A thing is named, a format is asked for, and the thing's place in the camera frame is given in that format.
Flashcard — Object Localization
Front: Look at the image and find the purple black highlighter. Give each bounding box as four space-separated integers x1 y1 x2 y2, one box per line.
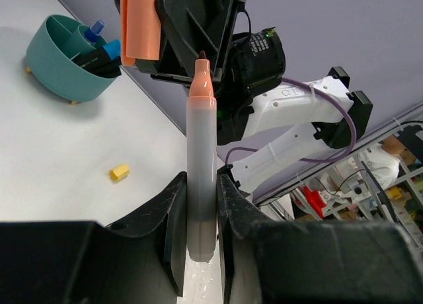
91 58 122 79

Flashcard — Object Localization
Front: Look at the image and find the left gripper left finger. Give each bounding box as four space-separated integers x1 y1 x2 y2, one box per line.
1 172 186 303

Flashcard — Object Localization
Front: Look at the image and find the teal round pen holder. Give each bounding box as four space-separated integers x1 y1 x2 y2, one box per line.
26 15 117 102

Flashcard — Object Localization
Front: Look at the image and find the blue black highlighter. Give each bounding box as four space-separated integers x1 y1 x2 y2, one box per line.
73 40 121 71

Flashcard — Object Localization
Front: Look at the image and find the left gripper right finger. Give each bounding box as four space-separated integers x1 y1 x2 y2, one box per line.
217 174 422 303

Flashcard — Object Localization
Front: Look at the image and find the yellow marker cap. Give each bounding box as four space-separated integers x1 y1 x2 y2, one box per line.
109 164 130 182

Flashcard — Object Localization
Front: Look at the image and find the orange marker cap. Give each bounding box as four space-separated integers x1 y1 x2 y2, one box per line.
120 0 161 67

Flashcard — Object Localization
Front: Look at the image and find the background clutter shelf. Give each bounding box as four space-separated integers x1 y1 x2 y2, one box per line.
259 116 422 247

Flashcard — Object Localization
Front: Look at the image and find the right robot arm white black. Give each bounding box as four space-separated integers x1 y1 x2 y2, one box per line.
120 0 373 194

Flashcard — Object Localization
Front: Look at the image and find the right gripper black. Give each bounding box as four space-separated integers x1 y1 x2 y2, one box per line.
135 0 286 145

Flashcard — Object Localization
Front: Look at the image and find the grey marker orange tip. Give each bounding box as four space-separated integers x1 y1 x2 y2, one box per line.
186 51 217 262

